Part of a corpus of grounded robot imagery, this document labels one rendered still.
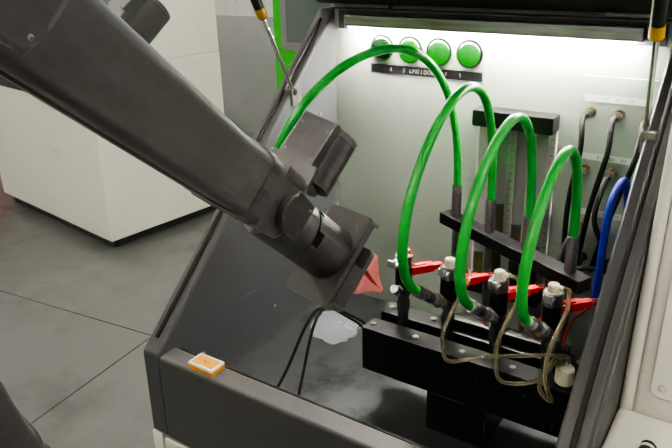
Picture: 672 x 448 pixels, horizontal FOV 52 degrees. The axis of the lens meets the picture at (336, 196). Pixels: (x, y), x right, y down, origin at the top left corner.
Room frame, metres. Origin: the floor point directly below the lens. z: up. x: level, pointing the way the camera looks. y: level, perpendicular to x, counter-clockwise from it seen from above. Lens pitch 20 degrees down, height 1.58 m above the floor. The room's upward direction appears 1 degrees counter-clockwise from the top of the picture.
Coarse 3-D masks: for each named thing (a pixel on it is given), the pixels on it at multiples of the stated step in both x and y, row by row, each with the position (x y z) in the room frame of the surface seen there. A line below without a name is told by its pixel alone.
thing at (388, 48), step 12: (372, 48) 1.06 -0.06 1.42; (384, 48) 1.06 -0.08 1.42; (396, 48) 1.08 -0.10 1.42; (408, 48) 1.09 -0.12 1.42; (348, 60) 1.03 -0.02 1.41; (360, 60) 1.04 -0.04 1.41; (420, 60) 1.11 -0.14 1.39; (432, 60) 1.12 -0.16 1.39; (336, 72) 1.01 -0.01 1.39; (432, 72) 1.13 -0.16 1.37; (324, 84) 1.00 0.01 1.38; (444, 84) 1.14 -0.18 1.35; (312, 96) 0.99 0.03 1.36; (444, 96) 1.15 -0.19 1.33; (300, 108) 0.98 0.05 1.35; (288, 120) 0.97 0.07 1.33; (456, 120) 1.15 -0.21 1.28; (288, 132) 0.97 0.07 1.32; (456, 132) 1.15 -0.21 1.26; (276, 144) 0.96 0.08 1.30; (456, 144) 1.16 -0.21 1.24; (456, 156) 1.16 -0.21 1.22; (456, 168) 1.16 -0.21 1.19; (456, 180) 1.16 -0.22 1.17
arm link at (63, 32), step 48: (0, 0) 0.24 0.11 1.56; (48, 0) 0.26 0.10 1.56; (96, 0) 0.32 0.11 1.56; (0, 48) 0.28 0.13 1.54; (48, 48) 0.30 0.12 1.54; (96, 48) 0.33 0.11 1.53; (144, 48) 0.36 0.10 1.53; (48, 96) 0.31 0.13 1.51; (96, 96) 0.33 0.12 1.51; (144, 96) 0.36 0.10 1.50; (192, 96) 0.40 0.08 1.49; (144, 144) 0.37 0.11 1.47; (192, 144) 0.41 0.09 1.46; (240, 144) 0.46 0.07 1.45; (192, 192) 0.49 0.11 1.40; (240, 192) 0.47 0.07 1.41
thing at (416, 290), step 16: (480, 96) 1.03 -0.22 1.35; (448, 112) 0.92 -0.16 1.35; (432, 128) 0.90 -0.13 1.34; (432, 144) 0.88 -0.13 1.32; (416, 160) 0.87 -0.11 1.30; (496, 160) 1.08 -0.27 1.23; (416, 176) 0.85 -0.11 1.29; (416, 192) 0.84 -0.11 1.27; (400, 224) 0.83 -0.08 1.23; (400, 240) 0.82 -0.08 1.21; (400, 256) 0.82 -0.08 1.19; (400, 272) 0.83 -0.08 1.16; (416, 288) 0.85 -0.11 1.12; (432, 304) 0.90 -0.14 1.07
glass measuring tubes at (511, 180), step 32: (480, 128) 1.19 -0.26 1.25; (512, 128) 1.15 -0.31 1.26; (544, 128) 1.12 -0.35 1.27; (480, 160) 1.19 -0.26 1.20; (512, 160) 1.18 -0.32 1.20; (544, 160) 1.13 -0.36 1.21; (512, 192) 1.18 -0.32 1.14; (512, 224) 1.15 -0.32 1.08; (544, 224) 1.14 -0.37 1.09; (480, 256) 1.19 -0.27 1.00; (480, 288) 1.18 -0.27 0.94
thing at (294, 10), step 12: (276, 0) 4.12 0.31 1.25; (288, 0) 4.06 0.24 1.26; (300, 0) 4.02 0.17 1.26; (312, 0) 3.97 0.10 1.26; (276, 12) 4.12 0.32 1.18; (288, 12) 4.06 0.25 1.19; (300, 12) 4.02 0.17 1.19; (312, 12) 3.97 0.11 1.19; (276, 24) 4.13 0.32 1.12; (288, 24) 4.07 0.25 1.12; (300, 24) 4.02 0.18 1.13; (276, 36) 4.13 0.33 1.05; (288, 36) 4.07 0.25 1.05; (300, 36) 4.02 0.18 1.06; (288, 48) 4.07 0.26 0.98; (276, 60) 4.13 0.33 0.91; (288, 60) 4.08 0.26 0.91; (276, 72) 4.14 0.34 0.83
